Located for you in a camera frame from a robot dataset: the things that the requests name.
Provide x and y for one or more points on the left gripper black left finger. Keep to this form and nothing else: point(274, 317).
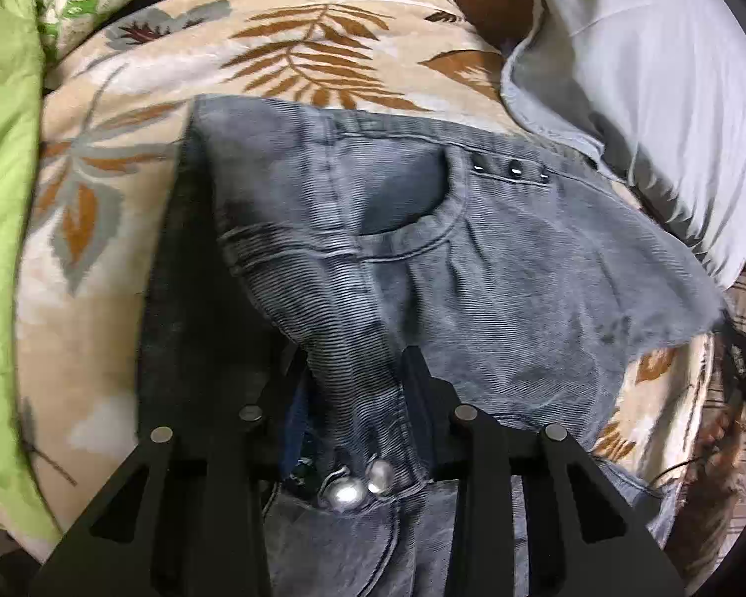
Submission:
point(183, 514)

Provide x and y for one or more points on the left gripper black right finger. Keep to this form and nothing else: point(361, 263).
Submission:
point(583, 539)

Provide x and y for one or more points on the grey denim pants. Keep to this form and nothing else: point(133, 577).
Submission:
point(526, 281)

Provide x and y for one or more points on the brown striped floral quilt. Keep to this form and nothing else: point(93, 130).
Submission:
point(712, 512)

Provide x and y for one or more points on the lime green sheet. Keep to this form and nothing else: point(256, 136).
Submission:
point(23, 512)

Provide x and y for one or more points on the light grey pillow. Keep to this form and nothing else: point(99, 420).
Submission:
point(654, 92)

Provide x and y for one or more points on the beige leaf print blanket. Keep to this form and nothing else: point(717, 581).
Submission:
point(111, 125)

